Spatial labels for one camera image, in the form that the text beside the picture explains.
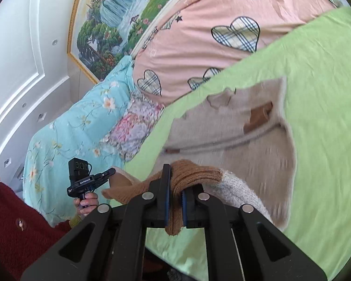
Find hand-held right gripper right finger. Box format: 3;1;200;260
181;184;326;281

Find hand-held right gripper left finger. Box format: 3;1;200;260
20;163;172;281

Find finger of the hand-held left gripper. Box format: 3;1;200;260
90;168;117;183

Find beige knit sweater brown cuffs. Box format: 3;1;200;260
102;76;296;236

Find person's left forearm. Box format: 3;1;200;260
54;215;85;235

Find person's left hand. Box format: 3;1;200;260
74;192;100;218

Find blue floral quilt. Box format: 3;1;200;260
22;55;135;227

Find floral ruffled pillow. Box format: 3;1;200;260
101;89;165;163

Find pink quilt with plaid hearts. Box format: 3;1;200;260
133;0;344;104

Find green bed sheet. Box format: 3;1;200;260
110;6;351;281

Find framed landscape wall painting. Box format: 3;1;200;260
67;0;194;84

